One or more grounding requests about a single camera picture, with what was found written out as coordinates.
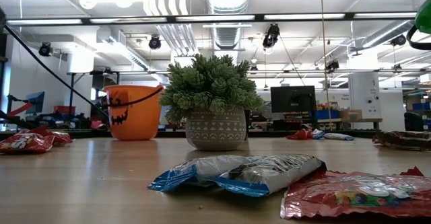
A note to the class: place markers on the potted green succulent plant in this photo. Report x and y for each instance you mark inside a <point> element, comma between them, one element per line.
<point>208,82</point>

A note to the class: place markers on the orange pumpkin face bucket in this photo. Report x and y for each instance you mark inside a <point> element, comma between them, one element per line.
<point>141,116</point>

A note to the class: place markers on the black computer monitor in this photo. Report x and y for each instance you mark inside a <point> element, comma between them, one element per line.
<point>293,99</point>

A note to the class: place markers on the black bar with light strips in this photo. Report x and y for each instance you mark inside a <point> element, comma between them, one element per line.
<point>259,16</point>

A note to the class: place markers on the blue storage box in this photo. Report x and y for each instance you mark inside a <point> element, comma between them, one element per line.
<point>326,114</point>

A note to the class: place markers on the cardboard box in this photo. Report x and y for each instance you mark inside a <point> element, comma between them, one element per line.
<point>352,114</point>

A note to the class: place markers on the black metal stand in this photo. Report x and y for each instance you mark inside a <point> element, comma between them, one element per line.
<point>71,96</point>

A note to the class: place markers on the white column with signs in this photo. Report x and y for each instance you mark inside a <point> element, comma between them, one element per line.
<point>365,96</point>

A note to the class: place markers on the red storage bin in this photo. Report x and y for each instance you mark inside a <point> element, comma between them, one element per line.
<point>64,109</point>

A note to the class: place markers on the wooden desk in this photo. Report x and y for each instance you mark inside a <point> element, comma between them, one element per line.
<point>367,120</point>

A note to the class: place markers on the small dark monitor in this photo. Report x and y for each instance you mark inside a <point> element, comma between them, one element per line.
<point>35,103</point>

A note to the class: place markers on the black office chair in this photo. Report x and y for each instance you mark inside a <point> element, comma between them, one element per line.
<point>413,121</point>

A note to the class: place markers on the blue storage bins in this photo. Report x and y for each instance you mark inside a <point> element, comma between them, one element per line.
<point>422,106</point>

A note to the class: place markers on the green plastic bucket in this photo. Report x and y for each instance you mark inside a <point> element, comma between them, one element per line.
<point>425,17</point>

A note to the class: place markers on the silver ventilation duct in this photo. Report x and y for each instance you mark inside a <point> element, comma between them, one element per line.
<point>228,37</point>

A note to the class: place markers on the black ceiling camera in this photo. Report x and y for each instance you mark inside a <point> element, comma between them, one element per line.
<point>332,66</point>
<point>399,40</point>
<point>155,43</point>
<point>45,49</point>
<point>271,35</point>

